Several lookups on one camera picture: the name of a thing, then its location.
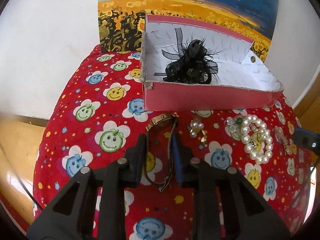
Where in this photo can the black feather hair accessory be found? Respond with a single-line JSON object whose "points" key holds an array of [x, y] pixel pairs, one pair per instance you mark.
{"points": [[190, 62]]}

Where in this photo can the sunflower field painting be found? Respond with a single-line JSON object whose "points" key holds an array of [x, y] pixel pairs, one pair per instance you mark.
{"points": [[175, 0]]}

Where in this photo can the pink cardboard box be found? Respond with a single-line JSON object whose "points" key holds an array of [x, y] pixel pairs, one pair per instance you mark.
{"points": [[200, 100]]}

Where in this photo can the gold wristwatch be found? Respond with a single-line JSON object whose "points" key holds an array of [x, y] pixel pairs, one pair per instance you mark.
{"points": [[160, 121]]}

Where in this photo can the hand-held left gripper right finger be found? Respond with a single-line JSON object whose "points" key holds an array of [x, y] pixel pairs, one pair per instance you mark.
{"points": [[177, 162]]}

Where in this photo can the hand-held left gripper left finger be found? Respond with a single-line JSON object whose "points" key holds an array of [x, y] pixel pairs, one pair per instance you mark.
{"points": [[138, 162]]}

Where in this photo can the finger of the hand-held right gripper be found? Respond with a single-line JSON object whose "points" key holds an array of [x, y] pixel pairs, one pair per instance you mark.
{"points": [[303, 137]]}

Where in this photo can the red smiley flower cloth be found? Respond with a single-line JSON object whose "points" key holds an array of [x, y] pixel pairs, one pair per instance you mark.
{"points": [[95, 110]]}

